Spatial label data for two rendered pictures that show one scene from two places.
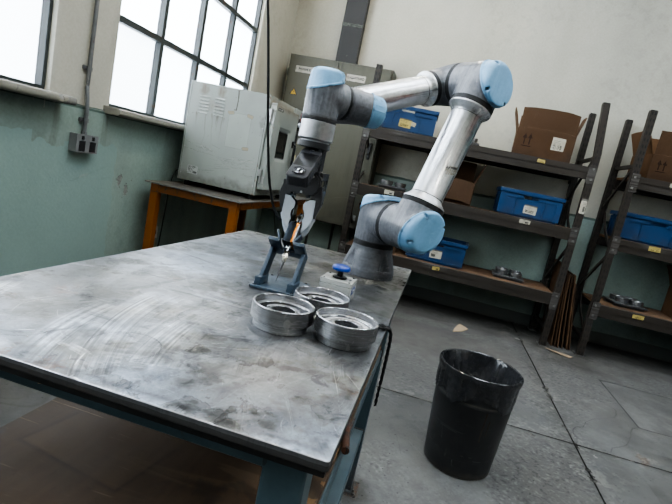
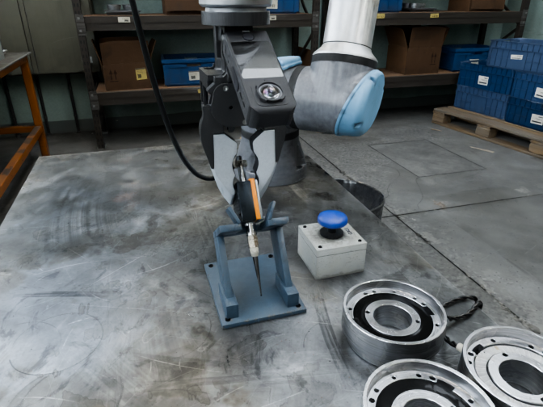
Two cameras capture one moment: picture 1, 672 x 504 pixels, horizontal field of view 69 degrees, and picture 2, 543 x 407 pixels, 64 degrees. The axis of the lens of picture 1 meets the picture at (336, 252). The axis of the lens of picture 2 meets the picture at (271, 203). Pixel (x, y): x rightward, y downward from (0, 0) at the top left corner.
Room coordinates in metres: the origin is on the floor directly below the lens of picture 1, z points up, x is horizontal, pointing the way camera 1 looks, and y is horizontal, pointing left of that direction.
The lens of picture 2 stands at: (0.63, 0.29, 1.13)
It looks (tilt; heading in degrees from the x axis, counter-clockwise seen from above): 26 degrees down; 333
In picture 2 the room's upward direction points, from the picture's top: straight up
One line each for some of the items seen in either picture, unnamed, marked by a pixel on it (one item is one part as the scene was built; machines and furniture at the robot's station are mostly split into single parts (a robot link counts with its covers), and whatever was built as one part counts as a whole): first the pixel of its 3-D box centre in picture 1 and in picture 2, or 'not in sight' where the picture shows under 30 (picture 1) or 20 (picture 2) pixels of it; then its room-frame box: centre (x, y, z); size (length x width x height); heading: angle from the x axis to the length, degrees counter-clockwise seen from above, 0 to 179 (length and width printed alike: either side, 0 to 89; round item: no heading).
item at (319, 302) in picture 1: (320, 304); (391, 323); (0.89, 0.01, 0.82); 0.10 x 0.10 x 0.04
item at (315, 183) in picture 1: (310, 169); (236, 69); (1.09, 0.09, 1.06); 0.09 x 0.08 x 0.12; 170
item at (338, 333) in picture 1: (345, 329); (520, 383); (0.77, -0.04, 0.82); 0.10 x 0.10 x 0.04
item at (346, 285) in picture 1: (338, 286); (329, 245); (1.05, -0.02, 0.82); 0.08 x 0.07 x 0.05; 169
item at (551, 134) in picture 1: (543, 136); not in sight; (4.26, -1.51, 1.70); 0.56 x 0.36 x 0.39; 74
